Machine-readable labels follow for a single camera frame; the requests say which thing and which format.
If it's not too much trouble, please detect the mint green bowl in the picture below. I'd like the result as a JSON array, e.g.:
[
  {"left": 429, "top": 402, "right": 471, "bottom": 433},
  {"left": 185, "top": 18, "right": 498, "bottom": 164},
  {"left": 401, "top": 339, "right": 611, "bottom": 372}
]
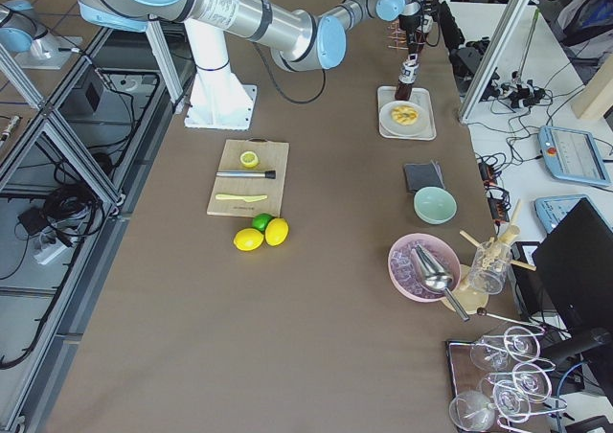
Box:
[{"left": 414, "top": 187, "right": 457, "bottom": 225}]

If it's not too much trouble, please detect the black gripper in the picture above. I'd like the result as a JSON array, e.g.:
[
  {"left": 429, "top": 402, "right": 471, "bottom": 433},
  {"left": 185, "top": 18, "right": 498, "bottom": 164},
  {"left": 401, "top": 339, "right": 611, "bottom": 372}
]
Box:
[{"left": 398, "top": 0, "right": 439, "bottom": 56}]

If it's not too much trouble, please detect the wine glass rack tray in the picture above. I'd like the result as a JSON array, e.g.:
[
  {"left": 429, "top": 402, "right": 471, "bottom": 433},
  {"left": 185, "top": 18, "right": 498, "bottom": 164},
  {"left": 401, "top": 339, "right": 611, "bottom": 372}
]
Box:
[{"left": 446, "top": 323, "right": 567, "bottom": 432}]

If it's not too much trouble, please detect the grey folded cloth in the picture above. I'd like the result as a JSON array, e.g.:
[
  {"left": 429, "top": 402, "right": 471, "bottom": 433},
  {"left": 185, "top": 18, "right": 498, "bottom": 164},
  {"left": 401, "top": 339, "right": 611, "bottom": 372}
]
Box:
[{"left": 403, "top": 161, "right": 445, "bottom": 193}]

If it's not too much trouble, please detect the tea bottle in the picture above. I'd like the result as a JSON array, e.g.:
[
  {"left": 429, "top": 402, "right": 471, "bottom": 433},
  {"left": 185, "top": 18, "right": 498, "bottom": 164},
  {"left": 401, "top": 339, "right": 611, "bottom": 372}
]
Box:
[{"left": 395, "top": 54, "right": 420, "bottom": 101}]

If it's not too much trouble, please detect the cream rectangular serving tray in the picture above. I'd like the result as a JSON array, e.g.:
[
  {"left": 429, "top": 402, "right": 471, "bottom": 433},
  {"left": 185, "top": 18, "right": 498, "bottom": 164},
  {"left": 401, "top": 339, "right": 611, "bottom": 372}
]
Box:
[{"left": 377, "top": 85, "right": 436, "bottom": 141}]

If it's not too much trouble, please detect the white round plate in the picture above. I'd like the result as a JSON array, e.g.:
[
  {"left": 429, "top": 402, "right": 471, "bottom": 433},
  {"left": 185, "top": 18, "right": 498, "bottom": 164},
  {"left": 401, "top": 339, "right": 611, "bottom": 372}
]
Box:
[{"left": 379, "top": 101, "right": 428, "bottom": 137}]

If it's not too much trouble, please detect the yellow lemon upper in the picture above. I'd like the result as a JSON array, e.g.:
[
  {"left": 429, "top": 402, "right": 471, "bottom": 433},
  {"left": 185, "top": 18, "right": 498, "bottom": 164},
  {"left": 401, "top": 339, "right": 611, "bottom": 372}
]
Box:
[{"left": 264, "top": 217, "right": 289, "bottom": 246}]

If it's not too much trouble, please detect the black monitor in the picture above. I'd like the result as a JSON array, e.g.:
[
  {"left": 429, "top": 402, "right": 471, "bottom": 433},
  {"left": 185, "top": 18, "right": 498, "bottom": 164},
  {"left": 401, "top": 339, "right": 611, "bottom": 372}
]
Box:
[{"left": 534, "top": 198, "right": 612, "bottom": 330}]

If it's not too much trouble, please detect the yellow plastic knife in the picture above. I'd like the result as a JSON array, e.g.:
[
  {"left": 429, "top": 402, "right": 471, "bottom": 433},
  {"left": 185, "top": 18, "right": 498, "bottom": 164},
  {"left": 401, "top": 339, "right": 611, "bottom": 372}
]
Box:
[{"left": 215, "top": 194, "right": 268, "bottom": 203}]

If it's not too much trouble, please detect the copper wire bottle rack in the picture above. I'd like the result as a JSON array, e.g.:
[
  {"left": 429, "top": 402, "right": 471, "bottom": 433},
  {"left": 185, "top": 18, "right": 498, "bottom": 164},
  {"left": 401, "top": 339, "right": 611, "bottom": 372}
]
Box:
[{"left": 387, "top": 18, "right": 427, "bottom": 54}]

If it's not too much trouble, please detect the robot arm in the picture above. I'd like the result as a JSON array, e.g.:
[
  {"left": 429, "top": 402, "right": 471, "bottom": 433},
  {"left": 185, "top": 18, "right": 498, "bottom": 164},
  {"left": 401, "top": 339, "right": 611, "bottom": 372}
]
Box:
[
  {"left": 1, "top": 0, "right": 71, "bottom": 70},
  {"left": 79, "top": 0, "right": 419, "bottom": 72}
]

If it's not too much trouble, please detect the yellow lemon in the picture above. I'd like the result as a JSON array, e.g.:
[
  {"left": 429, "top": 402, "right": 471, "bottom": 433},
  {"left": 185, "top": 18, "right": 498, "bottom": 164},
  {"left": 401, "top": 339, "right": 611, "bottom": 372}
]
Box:
[
  {"left": 233, "top": 227, "right": 264, "bottom": 252},
  {"left": 264, "top": 217, "right": 289, "bottom": 246}
]

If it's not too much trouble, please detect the wooden glass hanger stand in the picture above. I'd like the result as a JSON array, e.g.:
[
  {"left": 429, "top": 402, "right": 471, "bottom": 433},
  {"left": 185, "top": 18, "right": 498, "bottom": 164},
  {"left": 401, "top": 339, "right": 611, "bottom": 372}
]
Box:
[{"left": 452, "top": 199, "right": 537, "bottom": 315}]

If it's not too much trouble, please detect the braided ring bread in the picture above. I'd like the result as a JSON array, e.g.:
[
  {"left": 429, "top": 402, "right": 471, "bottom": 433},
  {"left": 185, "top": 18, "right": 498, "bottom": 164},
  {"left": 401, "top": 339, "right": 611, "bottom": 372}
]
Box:
[{"left": 391, "top": 105, "right": 420, "bottom": 125}]

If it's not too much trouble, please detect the metal ice scoop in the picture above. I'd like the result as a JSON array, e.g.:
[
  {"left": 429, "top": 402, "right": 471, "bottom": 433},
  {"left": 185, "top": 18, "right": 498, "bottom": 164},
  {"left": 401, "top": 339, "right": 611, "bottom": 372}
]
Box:
[{"left": 413, "top": 244, "right": 469, "bottom": 322}]

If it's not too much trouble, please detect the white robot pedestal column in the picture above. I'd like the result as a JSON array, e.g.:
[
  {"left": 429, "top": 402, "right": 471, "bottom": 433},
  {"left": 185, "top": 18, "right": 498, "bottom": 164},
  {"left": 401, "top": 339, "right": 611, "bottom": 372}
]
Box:
[{"left": 184, "top": 19, "right": 257, "bottom": 131}]

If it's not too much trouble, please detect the pink ice bowl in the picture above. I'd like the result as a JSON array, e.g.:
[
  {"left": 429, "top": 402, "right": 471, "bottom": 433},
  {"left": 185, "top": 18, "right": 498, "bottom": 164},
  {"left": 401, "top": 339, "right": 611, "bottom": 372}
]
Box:
[{"left": 388, "top": 233, "right": 461, "bottom": 303}]

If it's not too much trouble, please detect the wooden cutting board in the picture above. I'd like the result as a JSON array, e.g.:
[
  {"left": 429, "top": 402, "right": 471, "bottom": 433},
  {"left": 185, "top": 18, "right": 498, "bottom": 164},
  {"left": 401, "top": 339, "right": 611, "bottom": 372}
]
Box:
[{"left": 207, "top": 140, "right": 289, "bottom": 217}]

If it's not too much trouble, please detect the green lime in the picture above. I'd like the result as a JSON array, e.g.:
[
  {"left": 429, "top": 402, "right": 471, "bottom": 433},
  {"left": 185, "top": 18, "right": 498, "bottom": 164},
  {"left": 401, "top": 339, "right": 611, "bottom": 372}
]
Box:
[{"left": 251, "top": 213, "right": 274, "bottom": 232}]

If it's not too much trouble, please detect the steel muddler black tip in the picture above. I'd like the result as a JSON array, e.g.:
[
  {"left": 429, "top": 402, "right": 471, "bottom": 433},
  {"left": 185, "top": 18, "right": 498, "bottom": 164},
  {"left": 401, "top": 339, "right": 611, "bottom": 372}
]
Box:
[{"left": 216, "top": 170, "right": 277, "bottom": 179}]

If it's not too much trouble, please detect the round wooden stand base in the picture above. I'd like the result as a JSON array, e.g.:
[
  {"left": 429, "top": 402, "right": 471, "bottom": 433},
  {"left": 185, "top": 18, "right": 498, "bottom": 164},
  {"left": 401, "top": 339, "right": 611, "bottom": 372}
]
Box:
[{"left": 453, "top": 280, "right": 489, "bottom": 315}]

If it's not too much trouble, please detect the aluminium frame post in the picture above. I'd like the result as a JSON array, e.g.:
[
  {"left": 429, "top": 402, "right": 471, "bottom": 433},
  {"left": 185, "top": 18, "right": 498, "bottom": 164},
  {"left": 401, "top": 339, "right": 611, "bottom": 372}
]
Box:
[{"left": 458, "top": 0, "right": 530, "bottom": 124}]

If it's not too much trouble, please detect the yellow lemon lower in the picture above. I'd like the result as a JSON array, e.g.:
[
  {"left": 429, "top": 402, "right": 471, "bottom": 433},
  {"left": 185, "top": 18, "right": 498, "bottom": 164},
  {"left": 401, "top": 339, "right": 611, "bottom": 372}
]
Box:
[{"left": 233, "top": 227, "right": 264, "bottom": 252}]

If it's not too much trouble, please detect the blue teach pendant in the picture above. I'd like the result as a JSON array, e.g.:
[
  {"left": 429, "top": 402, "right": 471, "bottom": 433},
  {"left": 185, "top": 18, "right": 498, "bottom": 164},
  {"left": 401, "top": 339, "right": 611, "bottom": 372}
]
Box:
[
  {"left": 537, "top": 125, "right": 611, "bottom": 187},
  {"left": 534, "top": 194, "right": 602, "bottom": 234}
]

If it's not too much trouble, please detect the halved lemon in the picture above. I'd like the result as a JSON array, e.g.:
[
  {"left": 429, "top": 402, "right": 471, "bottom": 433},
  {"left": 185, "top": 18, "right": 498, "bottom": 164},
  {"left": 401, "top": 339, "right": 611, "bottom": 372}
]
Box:
[{"left": 239, "top": 150, "right": 260, "bottom": 169}]

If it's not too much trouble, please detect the clear glass jar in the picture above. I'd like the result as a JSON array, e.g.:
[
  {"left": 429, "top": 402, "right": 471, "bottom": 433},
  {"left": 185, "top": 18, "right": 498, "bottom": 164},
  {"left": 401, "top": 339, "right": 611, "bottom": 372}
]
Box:
[{"left": 468, "top": 240, "right": 511, "bottom": 295}]

